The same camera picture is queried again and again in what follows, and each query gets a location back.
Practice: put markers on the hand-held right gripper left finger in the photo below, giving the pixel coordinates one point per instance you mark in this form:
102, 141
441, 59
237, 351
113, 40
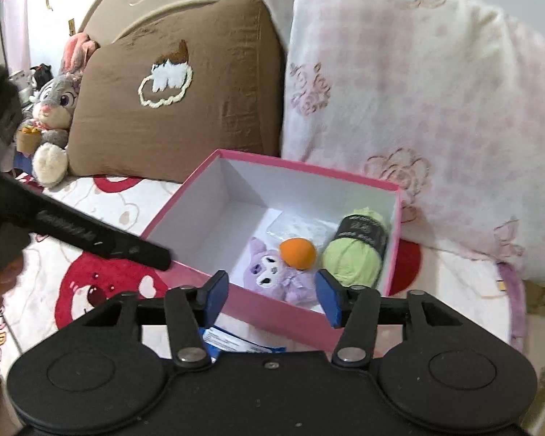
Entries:
215, 299

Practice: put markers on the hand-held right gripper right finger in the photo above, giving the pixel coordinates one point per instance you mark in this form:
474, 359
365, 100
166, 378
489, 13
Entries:
330, 302

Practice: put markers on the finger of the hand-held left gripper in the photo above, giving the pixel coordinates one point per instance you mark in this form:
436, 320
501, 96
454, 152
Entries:
140, 252

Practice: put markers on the pink cardboard box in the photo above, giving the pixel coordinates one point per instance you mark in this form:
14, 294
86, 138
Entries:
263, 299

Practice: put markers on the blue wet wipes pack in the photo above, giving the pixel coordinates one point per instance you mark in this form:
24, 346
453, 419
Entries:
236, 343

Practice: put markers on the orange egg-shaped sponge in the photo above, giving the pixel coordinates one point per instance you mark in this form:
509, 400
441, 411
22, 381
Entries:
297, 253

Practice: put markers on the purple plush toy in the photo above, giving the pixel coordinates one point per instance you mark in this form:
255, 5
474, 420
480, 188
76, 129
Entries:
272, 272

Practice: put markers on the small clear sachet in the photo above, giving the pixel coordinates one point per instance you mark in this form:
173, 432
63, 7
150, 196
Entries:
308, 227

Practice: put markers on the green yarn ball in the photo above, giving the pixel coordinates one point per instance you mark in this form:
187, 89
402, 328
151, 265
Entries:
354, 254

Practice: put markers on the bear printed blanket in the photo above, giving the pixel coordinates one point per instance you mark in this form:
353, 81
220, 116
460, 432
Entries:
95, 209

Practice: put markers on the grey bunny plush toy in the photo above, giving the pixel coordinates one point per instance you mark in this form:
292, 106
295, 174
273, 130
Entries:
54, 109

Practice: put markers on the brown pillow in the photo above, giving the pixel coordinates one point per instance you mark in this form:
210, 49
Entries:
172, 136

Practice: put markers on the black plush toy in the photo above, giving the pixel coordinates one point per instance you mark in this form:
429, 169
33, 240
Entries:
41, 75

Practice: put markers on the pink hanging cloth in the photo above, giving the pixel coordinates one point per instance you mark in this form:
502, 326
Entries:
18, 18

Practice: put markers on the purple bed sheet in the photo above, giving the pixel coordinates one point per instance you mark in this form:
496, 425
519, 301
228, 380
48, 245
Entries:
513, 304

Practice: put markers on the pink checked pillow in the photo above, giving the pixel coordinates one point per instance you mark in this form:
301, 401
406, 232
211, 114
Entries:
413, 100

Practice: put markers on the wall socket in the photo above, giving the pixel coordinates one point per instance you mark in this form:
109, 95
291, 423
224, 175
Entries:
71, 26

